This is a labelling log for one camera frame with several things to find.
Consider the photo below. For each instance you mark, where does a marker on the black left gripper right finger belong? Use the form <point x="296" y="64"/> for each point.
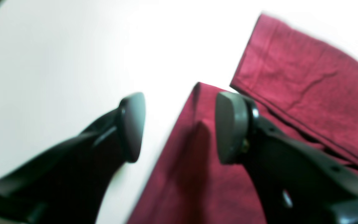
<point x="296" y="183"/>

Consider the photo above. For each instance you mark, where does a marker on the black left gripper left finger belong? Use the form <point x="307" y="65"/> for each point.
<point x="66" y="184"/>

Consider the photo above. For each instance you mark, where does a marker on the dark red t-shirt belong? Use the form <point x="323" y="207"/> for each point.
<point x="306" y="87"/>

